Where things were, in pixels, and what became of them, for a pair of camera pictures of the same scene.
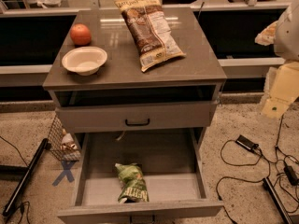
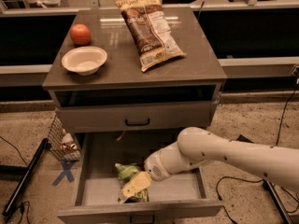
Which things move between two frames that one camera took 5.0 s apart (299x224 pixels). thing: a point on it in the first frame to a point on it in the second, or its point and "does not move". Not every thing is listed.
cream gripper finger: [267, 35] to [161, 165]
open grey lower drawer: [141, 175] does not move
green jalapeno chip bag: [133, 186] does not move
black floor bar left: [45, 145] does not move
